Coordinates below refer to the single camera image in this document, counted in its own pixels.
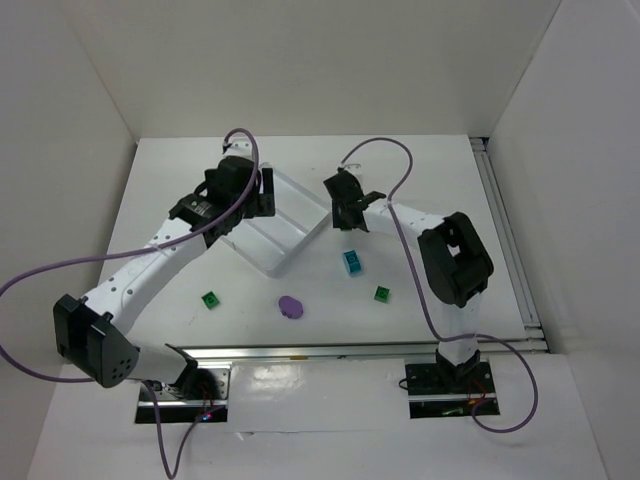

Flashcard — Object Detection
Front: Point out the aluminium table edge rail right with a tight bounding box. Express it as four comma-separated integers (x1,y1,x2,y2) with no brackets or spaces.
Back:
469,137,548,351

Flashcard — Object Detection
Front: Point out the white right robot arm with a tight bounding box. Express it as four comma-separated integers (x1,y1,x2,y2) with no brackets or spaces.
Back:
324,167,494,386

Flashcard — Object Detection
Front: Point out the teal lego brick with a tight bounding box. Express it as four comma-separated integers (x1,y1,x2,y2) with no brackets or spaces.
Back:
342,250,363,276

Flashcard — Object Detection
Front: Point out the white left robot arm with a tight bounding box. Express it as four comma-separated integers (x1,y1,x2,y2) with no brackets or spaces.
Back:
53,156,275,398

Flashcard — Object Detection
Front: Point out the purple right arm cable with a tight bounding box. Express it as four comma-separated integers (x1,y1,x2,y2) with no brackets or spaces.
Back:
339,138,539,432

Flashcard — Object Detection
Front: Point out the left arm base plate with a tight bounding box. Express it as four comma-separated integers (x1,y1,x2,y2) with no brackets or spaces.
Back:
152,362,231,424

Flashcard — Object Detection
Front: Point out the white compartment tray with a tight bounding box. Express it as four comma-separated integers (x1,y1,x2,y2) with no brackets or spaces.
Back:
222,170,330,278

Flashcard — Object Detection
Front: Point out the aluminium front rail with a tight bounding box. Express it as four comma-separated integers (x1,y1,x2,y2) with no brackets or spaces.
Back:
79,339,546,364

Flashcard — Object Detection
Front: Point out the green lego brick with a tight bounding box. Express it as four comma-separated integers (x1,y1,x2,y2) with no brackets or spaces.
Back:
201,291,220,310
374,286,390,303

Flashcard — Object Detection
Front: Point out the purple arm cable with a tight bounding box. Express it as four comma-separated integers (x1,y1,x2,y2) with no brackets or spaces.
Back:
0,128,261,479
339,138,539,432

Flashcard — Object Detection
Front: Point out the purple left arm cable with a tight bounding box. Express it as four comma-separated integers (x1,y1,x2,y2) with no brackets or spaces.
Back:
0,128,261,479

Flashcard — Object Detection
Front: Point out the purple lego piece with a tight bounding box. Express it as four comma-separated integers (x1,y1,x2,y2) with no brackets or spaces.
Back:
278,295,304,320

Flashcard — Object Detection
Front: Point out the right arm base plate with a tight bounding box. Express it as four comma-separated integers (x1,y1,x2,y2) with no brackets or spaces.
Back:
398,361,500,419

